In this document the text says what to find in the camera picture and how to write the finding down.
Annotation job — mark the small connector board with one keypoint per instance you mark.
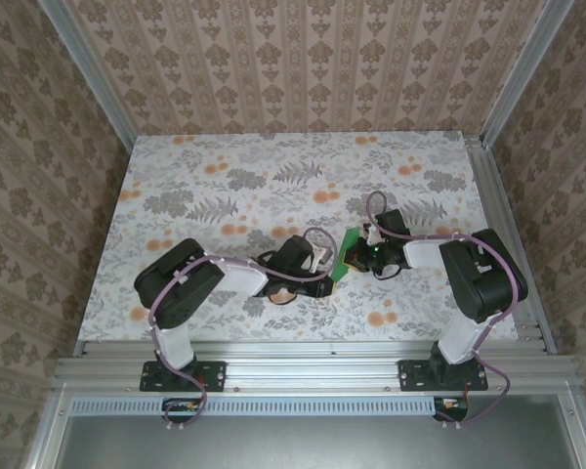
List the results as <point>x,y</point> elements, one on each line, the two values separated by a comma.
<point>451,404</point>
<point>180,406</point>

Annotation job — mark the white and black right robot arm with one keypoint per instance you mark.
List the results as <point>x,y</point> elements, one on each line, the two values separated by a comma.
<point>488,278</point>

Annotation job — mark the aluminium front frame rail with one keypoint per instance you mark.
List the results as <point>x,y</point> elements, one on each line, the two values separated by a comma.
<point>298,361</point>

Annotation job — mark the aluminium corner post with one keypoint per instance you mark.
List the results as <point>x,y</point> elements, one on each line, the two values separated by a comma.
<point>529,63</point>
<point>85,63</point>

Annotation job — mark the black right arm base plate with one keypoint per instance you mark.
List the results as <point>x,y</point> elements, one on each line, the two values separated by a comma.
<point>410,376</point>

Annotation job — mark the aluminium frame bar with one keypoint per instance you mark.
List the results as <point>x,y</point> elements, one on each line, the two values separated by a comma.
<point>46,435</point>
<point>581,435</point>

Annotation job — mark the green cloth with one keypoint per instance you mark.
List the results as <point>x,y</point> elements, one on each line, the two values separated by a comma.
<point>341,271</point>

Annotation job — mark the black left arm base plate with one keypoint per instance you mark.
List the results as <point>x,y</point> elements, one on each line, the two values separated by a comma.
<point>215,376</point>

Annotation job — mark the floral patterned table cover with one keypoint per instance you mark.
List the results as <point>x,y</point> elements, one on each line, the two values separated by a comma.
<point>200,161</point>

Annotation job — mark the aluminium side rail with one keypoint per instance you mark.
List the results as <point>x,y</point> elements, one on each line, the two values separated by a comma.
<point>493,195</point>

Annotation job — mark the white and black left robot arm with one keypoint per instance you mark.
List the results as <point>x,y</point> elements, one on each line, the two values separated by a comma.
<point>241,278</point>

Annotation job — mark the grey metal panel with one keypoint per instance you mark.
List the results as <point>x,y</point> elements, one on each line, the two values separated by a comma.
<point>298,444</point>

